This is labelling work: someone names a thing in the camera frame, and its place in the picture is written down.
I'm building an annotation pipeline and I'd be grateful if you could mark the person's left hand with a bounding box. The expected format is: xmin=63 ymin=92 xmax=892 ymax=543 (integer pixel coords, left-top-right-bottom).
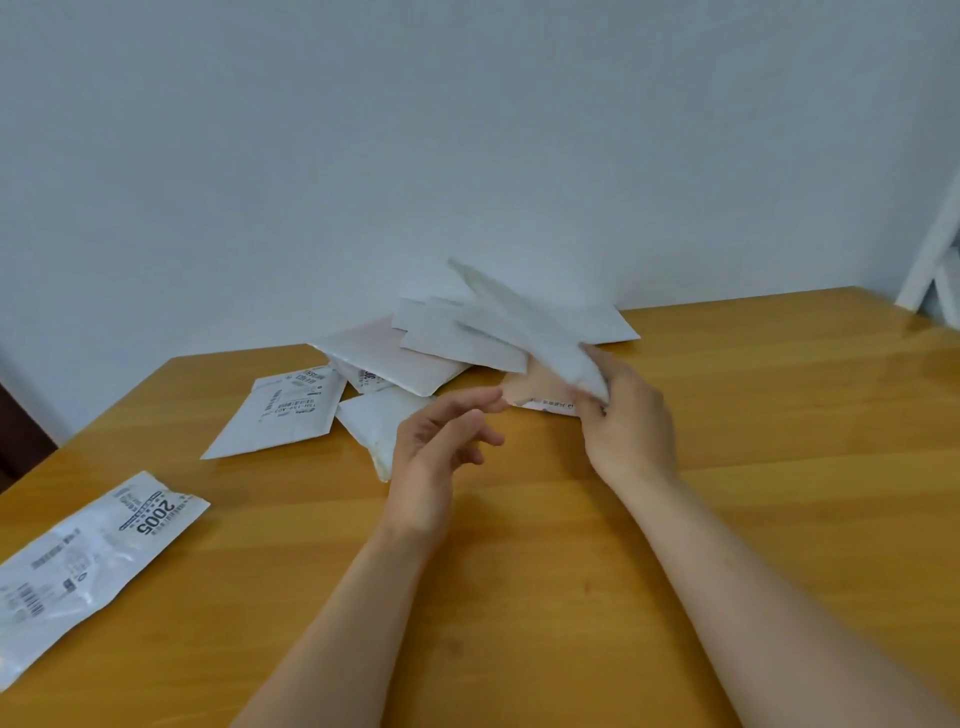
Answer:
xmin=382 ymin=386 xmax=509 ymax=543

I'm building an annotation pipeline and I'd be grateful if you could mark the person's right hand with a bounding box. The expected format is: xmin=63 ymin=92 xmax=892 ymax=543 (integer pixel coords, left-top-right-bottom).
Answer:
xmin=575 ymin=343 xmax=680 ymax=493

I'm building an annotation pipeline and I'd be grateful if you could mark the white padded mailer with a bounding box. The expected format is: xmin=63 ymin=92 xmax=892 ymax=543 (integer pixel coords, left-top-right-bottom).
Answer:
xmin=447 ymin=258 xmax=611 ymax=406

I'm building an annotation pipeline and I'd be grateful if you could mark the person's left forearm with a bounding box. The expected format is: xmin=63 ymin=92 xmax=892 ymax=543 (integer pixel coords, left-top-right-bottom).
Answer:
xmin=231 ymin=521 xmax=445 ymax=728

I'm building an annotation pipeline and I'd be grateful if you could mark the person's right forearm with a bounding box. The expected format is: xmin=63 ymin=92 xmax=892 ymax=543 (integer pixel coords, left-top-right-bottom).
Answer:
xmin=615 ymin=468 xmax=960 ymax=728

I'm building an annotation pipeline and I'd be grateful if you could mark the pile of white envelopes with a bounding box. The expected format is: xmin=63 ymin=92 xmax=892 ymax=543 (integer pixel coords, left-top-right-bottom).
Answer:
xmin=200 ymin=261 xmax=641 ymax=483

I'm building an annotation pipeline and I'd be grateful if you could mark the crumpled plastic labelled bag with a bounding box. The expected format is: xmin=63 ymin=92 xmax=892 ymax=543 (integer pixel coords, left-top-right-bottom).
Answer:
xmin=0 ymin=470 xmax=212 ymax=692

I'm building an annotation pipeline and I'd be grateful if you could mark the dark brown furniture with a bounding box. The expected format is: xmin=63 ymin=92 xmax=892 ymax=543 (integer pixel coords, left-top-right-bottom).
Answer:
xmin=0 ymin=381 xmax=59 ymax=495

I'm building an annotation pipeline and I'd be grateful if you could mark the white wooden chair frame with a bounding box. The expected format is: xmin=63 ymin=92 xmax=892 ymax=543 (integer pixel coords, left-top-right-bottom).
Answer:
xmin=895 ymin=168 xmax=960 ymax=332

